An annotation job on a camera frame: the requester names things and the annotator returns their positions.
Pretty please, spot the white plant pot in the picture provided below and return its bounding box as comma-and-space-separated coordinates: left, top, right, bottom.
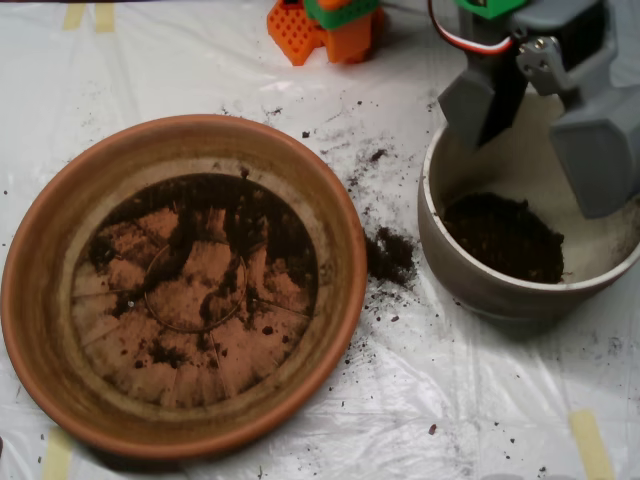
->
417, 87, 640, 322

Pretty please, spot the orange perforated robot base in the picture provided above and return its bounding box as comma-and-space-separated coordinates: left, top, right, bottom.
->
267, 0, 386, 67

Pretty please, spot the clear plastic cover sheet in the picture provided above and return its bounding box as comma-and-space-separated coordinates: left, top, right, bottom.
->
0, 0, 640, 480

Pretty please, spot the dark soil heap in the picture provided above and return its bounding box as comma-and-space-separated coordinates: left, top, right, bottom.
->
440, 192, 567, 285

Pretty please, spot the beige masking tape strip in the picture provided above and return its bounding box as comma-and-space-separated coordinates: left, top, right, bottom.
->
568, 408, 617, 480
94, 3, 117, 34
63, 3, 87, 32
41, 427, 75, 480

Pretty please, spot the dark soil pile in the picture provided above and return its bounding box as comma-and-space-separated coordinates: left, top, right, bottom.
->
89, 174, 319, 369

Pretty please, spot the spilled soil clump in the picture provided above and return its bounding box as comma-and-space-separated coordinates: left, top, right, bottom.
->
367, 225, 419, 286

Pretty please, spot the red and white servo cable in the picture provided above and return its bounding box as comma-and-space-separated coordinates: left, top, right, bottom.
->
427, 0, 516, 56

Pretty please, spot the terracotta plant saucer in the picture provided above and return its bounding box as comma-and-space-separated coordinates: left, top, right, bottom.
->
0, 113, 370, 461

